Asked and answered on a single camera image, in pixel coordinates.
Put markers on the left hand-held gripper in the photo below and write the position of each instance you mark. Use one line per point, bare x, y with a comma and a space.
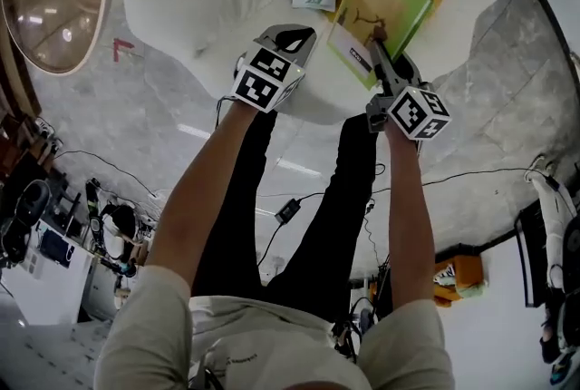
265, 82

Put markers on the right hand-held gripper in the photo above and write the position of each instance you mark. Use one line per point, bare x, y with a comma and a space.
419, 111

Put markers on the green book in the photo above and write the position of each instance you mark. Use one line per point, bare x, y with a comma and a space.
392, 2

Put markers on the person's left forearm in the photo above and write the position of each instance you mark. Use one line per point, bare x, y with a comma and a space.
204, 188

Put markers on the person's right forearm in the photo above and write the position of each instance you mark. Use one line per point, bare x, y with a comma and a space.
408, 216

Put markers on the black power adapter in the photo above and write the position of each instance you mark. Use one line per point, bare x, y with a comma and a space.
287, 211

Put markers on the person's left leg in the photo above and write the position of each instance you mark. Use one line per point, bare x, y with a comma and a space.
235, 220

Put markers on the person's leg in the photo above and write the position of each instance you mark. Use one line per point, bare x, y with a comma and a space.
235, 220
331, 220

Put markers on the person's right leg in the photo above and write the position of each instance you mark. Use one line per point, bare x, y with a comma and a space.
331, 220

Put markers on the orange box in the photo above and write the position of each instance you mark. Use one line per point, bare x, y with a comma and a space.
466, 275

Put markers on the person's beige shirt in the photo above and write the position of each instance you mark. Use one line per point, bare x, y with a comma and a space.
154, 334

